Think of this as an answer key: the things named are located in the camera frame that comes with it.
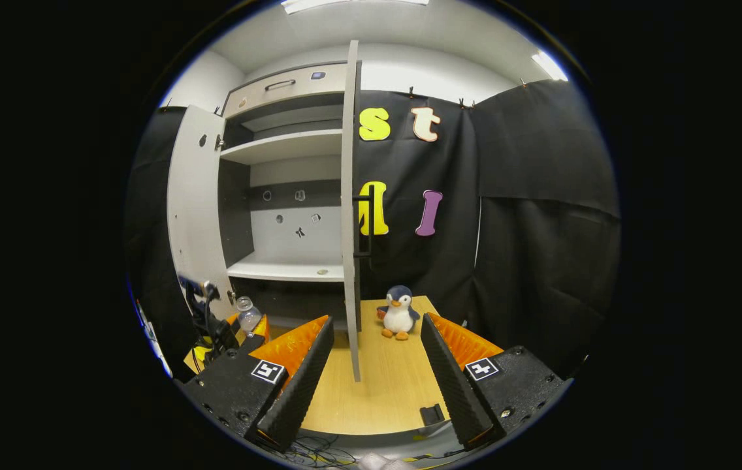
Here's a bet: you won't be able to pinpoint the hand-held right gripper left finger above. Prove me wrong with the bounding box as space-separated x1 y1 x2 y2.
178 316 335 451

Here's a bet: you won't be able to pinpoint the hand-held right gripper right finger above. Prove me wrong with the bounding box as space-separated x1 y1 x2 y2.
418 312 574 452

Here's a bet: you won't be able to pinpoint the clear bottle with red label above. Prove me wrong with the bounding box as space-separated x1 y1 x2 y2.
236 296 264 337

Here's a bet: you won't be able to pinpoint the grey cabinet door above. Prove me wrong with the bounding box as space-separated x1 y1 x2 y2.
167 104 238 321
340 40 375 383

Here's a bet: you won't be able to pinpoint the grey cabinet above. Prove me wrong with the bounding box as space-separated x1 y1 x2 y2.
218 62 362 330

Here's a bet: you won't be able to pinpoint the grey cabinet drawer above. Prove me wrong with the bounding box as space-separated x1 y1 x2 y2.
222 63 349 118

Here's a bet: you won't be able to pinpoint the penguin plush toy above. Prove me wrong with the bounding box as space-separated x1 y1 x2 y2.
376 285 421 341

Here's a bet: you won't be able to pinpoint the black backdrop cloth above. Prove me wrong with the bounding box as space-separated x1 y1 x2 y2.
124 80 621 379

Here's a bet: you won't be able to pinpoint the small ceiling light panel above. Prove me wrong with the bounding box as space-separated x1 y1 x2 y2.
531 51 569 82

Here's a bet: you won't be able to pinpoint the large ceiling light panel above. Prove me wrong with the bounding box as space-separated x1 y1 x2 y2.
281 0 430 15

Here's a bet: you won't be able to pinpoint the black cables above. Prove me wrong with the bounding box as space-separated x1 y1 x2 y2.
266 434 359 467

